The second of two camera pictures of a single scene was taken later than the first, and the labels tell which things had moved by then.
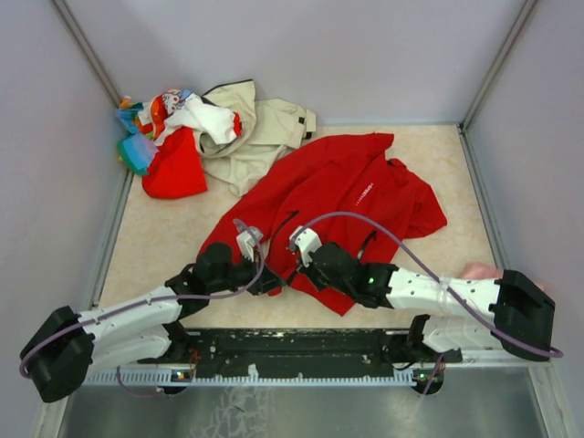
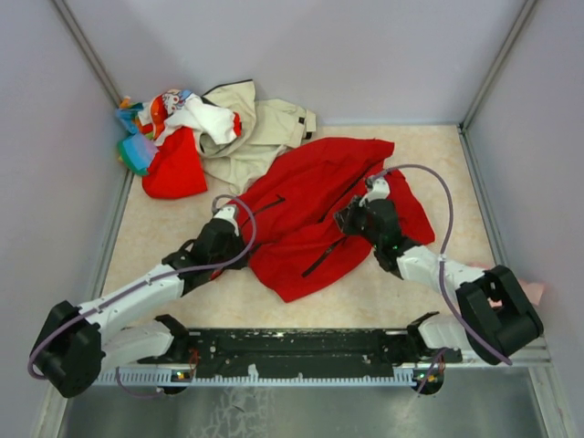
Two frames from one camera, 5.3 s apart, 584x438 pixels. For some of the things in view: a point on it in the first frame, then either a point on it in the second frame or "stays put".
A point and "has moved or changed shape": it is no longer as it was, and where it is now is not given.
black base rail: (299, 350) stays put
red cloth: (176, 170) stays put
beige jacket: (269, 129) stays put
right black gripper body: (316, 275) -> (356, 223)
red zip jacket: (349, 190) has moved or changed shape
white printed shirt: (173, 109) stays put
